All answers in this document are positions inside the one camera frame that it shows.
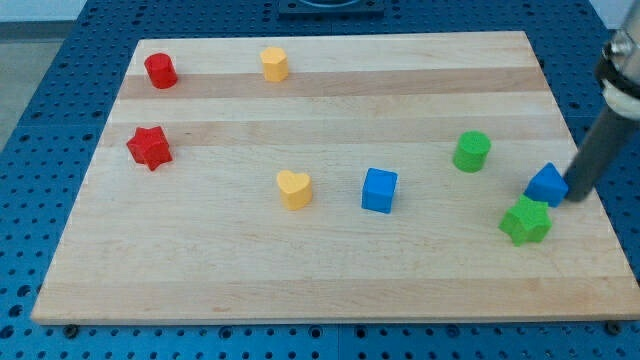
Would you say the blue triangle block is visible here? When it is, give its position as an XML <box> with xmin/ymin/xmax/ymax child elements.
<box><xmin>524</xmin><ymin>162</ymin><xmax>569</xmax><ymax>208</ymax></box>

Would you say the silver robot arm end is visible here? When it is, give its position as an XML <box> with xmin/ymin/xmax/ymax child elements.
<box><xmin>595</xmin><ymin>0</ymin><xmax>639</xmax><ymax>121</ymax></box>

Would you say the red star block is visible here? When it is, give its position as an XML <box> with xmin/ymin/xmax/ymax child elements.
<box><xmin>126</xmin><ymin>126</ymin><xmax>173</xmax><ymax>171</ymax></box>

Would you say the green star block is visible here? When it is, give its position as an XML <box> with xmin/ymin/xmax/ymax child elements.
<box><xmin>498</xmin><ymin>195</ymin><xmax>552</xmax><ymax>246</ymax></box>

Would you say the yellow heart block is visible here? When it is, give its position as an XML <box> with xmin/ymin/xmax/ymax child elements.
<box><xmin>276</xmin><ymin>170</ymin><xmax>313</xmax><ymax>211</ymax></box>

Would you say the blue cube block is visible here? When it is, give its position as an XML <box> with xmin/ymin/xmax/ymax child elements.
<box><xmin>361</xmin><ymin>168</ymin><xmax>398</xmax><ymax>214</ymax></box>

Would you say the wooden board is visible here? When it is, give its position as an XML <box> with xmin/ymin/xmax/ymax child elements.
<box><xmin>31</xmin><ymin>31</ymin><xmax>639</xmax><ymax>325</ymax></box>

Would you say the yellow pentagon block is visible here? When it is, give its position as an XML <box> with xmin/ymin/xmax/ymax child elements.
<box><xmin>260</xmin><ymin>47</ymin><xmax>289</xmax><ymax>82</ymax></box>

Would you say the green cylinder block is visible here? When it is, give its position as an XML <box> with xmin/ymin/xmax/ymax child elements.
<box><xmin>452</xmin><ymin>130</ymin><xmax>492</xmax><ymax>173</ymax></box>

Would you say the red cylinder block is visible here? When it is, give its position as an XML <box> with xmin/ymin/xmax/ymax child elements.
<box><xmin>144</xmin><ymin>53</ymin><xmax>178</xmax><ymax>89</ymax></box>

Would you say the grey pusher rod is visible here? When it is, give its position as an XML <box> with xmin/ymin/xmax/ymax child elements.
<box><xmin>563</xmin><ymin>105</ymin><xmax>639</xmax><ymax>202</ymax></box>

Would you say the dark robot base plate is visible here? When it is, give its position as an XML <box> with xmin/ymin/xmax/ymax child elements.
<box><xmin>275</xmin><ymin>0</ymin><xmax>385</xmax><ymax>19</ymax></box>

